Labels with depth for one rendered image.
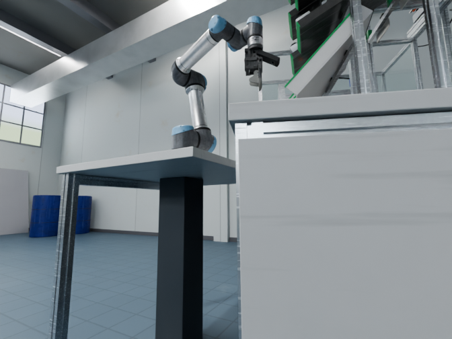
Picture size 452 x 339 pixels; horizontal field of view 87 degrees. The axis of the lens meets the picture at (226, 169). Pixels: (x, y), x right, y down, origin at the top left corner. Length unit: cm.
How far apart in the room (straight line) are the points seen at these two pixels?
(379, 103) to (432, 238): 20
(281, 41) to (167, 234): 449
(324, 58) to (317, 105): 36
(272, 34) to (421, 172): 501
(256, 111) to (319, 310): 30
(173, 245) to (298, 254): 89
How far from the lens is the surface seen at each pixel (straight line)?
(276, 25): 542
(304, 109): 40
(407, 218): 42
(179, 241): 117
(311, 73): 73
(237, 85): 512
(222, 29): 128
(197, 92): 150
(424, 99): 46
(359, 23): 77
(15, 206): 842
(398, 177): 41
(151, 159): 78
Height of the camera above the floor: 70
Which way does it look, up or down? 8 degrees up
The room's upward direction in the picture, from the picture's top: 1 degrees counter-clockwise
